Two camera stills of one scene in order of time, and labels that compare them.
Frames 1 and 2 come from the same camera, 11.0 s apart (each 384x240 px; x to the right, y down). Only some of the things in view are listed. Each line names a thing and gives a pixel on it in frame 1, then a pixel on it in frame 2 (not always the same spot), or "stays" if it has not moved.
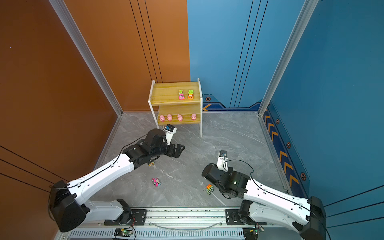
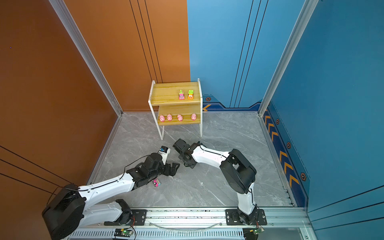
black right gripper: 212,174 → 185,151
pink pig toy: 193,116 stays
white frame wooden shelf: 178,103 stays
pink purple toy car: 181,95 stays
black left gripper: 172,153 → 169,172
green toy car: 190,94 stays
